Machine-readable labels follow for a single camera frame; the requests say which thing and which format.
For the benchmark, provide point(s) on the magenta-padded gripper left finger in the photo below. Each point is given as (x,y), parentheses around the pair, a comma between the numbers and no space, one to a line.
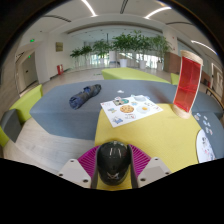
(87,163)

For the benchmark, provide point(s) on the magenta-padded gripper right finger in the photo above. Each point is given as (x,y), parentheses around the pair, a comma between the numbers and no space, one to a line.
(141,163)

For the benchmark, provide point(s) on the black computer mouse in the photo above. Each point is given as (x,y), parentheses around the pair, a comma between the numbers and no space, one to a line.
(113,163)

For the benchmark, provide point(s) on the white printed mouse pad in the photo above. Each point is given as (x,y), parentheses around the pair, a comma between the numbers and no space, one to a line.
(205,148)

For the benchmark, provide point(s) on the printed sticker sheet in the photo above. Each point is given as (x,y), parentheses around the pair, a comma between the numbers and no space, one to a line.
(128,110)

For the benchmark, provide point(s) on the dark blue folded umbrella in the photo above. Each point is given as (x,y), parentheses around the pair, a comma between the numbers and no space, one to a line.
(83,96)

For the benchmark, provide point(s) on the small round sticker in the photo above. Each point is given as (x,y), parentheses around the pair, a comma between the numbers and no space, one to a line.
(196,117)

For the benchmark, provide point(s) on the small white sticker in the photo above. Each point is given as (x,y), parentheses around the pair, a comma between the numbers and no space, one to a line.
(208,124)
(120,91)
(206,129)
(205,117)

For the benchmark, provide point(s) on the small blue sticker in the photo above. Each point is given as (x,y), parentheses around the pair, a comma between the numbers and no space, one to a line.
(204,122)
(199,114)

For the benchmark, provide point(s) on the small red-white sticker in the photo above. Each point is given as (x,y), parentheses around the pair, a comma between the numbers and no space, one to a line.
(210,131)

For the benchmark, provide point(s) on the lime green sofa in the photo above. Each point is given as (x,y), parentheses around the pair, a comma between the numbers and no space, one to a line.
(28,101)

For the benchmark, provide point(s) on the dark grey seat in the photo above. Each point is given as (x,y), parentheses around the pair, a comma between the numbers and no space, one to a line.
(10,125)

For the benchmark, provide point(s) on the lime green seat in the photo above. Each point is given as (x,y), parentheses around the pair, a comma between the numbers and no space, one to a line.
(3,137)

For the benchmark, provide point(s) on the lime green upholstered bench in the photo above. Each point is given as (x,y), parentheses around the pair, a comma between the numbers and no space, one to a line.
(133,74)
(175,79)

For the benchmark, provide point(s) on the red panel tower stand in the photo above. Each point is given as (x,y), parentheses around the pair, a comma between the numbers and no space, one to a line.
(188,83)

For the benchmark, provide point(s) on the red fire extinguisher box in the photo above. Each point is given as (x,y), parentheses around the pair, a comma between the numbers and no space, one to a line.
(60,69)

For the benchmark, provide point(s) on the white door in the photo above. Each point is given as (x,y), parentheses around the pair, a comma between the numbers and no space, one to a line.
(29,70)

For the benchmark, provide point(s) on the group of potted plants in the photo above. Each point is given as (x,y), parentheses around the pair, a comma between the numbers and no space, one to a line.
(126,43)

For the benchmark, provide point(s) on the green exit sign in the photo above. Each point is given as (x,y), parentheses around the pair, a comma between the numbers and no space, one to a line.
(32,40)

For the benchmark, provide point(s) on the group of ceiling lights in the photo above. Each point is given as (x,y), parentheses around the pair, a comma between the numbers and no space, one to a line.
(88,6)

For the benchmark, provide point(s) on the brown wall plaque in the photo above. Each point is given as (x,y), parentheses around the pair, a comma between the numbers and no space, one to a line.
(59,46)

